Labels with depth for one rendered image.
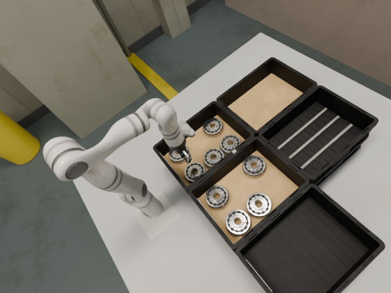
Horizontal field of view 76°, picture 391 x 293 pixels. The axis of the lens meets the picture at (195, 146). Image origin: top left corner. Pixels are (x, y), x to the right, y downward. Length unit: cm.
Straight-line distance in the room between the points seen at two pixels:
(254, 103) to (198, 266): 85
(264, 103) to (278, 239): 68
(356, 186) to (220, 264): 71
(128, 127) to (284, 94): 91
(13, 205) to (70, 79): 133
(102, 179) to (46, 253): 176
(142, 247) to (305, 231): 74
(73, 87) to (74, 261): 150
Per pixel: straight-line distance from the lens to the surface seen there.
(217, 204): 111
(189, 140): 131
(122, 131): 75
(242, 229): 108
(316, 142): 128
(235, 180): 117
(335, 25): 270
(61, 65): 255
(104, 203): 151
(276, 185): 116
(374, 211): 135
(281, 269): 109
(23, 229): 281
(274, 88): 146
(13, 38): 247
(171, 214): 132
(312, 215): 114
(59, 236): 253
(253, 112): 135
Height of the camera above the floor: 191
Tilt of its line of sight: 57 degrees down
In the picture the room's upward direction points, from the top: 24 degrees counter-clockwise
